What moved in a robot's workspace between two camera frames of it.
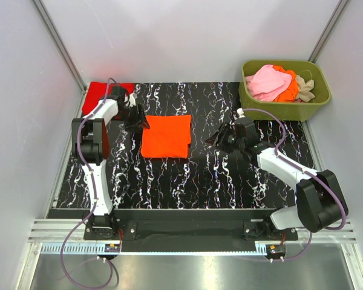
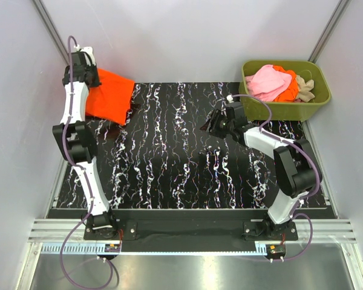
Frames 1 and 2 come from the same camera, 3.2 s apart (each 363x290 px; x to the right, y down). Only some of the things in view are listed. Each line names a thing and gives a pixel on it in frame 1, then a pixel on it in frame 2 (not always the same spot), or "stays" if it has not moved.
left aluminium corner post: [56, 36] stays
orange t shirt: [169, 136] -> [111, 100]
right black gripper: [224, 130] -> [216, 115]
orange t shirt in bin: [290, 93] stays
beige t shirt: [305, 93] stays
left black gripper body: [132, 119] -> [93, 74]
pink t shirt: [267, 84] stays
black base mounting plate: [185, 230] stays
